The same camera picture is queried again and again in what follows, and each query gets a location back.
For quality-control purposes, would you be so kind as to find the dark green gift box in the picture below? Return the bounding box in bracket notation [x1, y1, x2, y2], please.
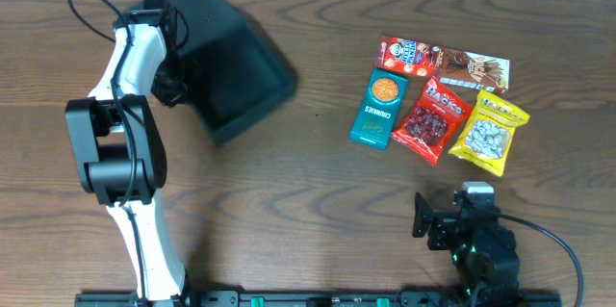
[125, 0, 299, 146]

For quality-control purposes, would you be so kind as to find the teal Chunkies cookie box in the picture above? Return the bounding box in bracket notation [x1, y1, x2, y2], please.
[349, 68, 408, 150]

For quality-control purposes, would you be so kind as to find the brown Pocky box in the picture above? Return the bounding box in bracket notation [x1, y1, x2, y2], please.
[438, 48, 510, 94]

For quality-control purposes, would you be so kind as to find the red Hello Panda box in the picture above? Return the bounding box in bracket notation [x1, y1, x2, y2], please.
[375, 36, 445, 77]

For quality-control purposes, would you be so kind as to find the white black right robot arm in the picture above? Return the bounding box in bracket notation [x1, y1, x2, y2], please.
[412, 191, 521, 306]

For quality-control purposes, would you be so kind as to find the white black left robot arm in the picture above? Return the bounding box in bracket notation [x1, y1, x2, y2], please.
[64, 0, 199, 306]

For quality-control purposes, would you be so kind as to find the red Hacks candy bag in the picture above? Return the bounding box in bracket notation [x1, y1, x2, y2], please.
[391, 78, 472, 166]

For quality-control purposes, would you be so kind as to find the yellow seeds snack bag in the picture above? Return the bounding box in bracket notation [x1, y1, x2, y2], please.
[449, 90, 529, 177]

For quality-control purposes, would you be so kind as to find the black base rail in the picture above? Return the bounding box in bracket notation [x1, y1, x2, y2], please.
[74, 291, 562, 307]

